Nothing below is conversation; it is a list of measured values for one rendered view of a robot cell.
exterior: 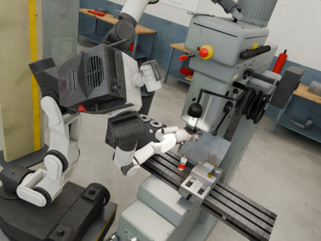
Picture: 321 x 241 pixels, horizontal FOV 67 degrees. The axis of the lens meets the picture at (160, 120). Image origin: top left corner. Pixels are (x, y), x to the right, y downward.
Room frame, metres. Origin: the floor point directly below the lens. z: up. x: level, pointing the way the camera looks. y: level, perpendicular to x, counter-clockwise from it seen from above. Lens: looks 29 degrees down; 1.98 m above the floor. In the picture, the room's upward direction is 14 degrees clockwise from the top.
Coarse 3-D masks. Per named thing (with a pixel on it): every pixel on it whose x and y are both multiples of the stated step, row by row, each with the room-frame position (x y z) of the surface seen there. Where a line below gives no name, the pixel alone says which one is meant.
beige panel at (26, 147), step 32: (0, 0) 1.91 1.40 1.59; (32, 0) 2.13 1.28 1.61; (0, 32) 1.89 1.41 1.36; (32, 32) 2.12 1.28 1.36; (0, 64) 1.87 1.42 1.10; (0, 96) 1.84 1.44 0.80; (32, 96) 2.09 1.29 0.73; (0, 128) 1.85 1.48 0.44; (32, 128) 2.09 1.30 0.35; (0, 160) 1.85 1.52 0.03; (32, 160) 1.96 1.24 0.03
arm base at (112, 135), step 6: (126, 114) 0.92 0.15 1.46; (132, 114) 0.93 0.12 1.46; (138, 114) 0.94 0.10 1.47; (108, 120) 0.86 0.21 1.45; (114, 120) 0.86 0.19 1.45; (120, 120) 0.89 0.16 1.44; (126, 120) 0.91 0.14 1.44; (108, 126) 0.85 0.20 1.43; (114, 126) 0.83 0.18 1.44; (144, 126) 0.89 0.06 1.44; (108, 132) 0.84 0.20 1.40; (114, 132) 0.81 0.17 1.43; (144, 132) 0.88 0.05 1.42; (108, 138) 0.84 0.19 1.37; (114, 138) 0.80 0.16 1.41; (114, 144) 0.80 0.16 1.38
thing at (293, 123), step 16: (96, 16) 6.45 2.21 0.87; (112, 16) 6.99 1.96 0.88; (144, 32) 6.00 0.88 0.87; (128, 48) 6.66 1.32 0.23; (176, 48) 5.29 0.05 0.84; (304, 96) 4.06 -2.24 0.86; (320, 96) 4.20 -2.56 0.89; (272, 128) 4.18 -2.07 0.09; (304, 128) 4.15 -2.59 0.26; (320, 128) 4.43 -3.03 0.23
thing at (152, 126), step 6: (144, 120) 1.49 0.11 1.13; (150, 120) 1.53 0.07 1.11; (156, 120) 1.53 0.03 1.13; (150, 126) 1.45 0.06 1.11; (156, 126) 1.45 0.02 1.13; (162, 126) 1.49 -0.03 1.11; (150, 132) 1.43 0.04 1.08; (144, 138) 1.44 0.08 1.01; (150, 138) 1.43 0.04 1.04; (138, 144) 1.46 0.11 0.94; (144, 144) 1.44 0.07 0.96
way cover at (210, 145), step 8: (192, 128) 1.69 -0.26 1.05; (208, 136) 1.62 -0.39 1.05; (216, 136) 1.61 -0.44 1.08; (192, 144) 1.61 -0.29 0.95; (200, 144) 1.60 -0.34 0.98; (208, 144) 1.59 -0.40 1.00; (216, 144) 1.57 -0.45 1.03; (224, 144) 1.56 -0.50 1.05; (184, 152) 1.57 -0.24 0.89; (192, 152) 1.56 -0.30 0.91; (200, 152) 1.56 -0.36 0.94; (208, 152) 1.55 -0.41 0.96; (216, 152) 1.54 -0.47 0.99; (224, 152) 1.53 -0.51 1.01; (192, 160) 1.51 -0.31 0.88; (208, 160) 1.50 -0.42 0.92; (216, 160) 1.50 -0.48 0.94
